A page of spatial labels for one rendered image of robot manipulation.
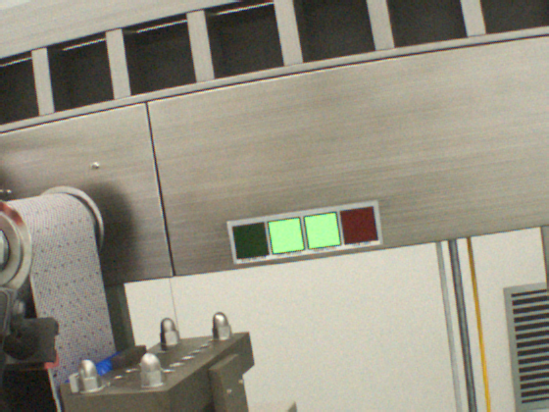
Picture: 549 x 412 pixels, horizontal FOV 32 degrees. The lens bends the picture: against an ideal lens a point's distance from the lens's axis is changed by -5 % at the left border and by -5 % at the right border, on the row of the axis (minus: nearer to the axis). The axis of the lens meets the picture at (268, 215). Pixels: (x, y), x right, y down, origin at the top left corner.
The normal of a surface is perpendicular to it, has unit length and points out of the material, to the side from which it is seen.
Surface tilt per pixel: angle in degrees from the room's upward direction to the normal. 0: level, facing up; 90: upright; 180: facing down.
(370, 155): 90
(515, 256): 90
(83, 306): 90
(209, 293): 90
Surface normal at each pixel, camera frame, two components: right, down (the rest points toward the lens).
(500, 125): -0.26, 0.09
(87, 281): 0.95, -0.14
